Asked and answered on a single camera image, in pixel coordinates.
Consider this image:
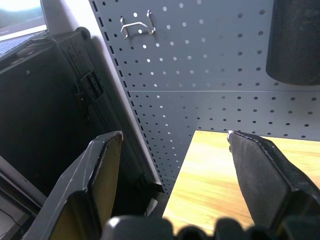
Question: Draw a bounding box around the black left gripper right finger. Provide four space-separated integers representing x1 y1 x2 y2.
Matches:
226 129 320 230

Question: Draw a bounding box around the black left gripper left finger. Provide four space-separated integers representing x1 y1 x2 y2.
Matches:
23 130 125 240

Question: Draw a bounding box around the grey perforated pegboard panel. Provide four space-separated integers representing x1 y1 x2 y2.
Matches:
87 0 320 199

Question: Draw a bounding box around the black flight case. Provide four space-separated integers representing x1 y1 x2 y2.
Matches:
0 26 166 218

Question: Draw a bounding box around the black cylindrical object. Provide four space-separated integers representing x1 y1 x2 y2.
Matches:
265 0 320 86

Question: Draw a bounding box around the silver metal pegboard hook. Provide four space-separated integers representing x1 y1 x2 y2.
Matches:
120 9 156 40

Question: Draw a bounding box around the open laptop computer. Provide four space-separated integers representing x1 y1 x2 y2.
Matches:
0 0 49 61

